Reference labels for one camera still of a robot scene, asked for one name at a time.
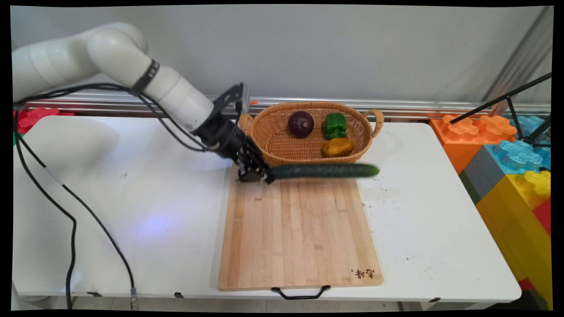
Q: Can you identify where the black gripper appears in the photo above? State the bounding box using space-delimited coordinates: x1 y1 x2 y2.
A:
192 112 276 184

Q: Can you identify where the long dark green cucumber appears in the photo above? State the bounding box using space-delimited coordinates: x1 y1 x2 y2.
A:
236 163 381 182

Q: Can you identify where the purple red onion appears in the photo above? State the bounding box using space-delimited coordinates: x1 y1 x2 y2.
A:
288 111 315 139

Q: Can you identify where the yellow-brown potato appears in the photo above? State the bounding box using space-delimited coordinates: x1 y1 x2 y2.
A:
322 137 355 158

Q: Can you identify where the green bell pepper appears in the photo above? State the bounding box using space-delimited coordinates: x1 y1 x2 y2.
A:
323 113 348 140

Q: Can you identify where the orange giant building block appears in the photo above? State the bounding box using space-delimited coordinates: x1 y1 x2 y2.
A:
430 114 519 175

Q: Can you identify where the red flower-shaped giant block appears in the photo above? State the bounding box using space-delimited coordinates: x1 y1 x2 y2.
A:
16 107 76 134

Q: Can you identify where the grey giant building block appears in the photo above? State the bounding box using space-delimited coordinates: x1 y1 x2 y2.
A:
459 144 505 205

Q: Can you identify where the blue giant building block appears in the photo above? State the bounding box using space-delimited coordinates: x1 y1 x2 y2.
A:
484 115 552 177

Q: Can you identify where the black tripod stand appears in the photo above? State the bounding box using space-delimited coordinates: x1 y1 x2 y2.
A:
449 72 553 148

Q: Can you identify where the yellow giant building block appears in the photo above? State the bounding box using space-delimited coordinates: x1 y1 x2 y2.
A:
475 170 554 310

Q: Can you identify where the red giant block beside yellow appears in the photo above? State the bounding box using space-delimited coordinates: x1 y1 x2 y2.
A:
532 197 552 236

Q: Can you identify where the woven wicker basket with handles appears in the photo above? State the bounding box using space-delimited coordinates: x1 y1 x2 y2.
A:
239 101 385 167

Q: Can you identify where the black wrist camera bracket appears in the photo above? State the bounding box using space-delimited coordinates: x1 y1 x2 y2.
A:
211 82 258 129

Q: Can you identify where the bamboo cutting board, black handle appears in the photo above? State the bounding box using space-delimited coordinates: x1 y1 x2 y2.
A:
218 169 384 301

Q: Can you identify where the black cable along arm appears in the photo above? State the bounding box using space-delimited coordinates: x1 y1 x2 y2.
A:
13 83 208 153

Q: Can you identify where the black strap on arm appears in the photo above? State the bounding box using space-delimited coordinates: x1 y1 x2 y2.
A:
130 59 161 96

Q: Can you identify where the aluminium rail along wall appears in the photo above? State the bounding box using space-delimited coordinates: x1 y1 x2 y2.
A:
24 90 552 120

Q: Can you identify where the black cable with metal plug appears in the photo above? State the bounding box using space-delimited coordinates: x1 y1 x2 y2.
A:
13 128 140 310

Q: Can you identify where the black cable without plug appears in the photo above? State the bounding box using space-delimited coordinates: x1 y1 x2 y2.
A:
14 141 78 310

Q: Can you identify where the aluminium diagonal frame post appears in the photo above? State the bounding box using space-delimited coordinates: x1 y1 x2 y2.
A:
482 7 554 116

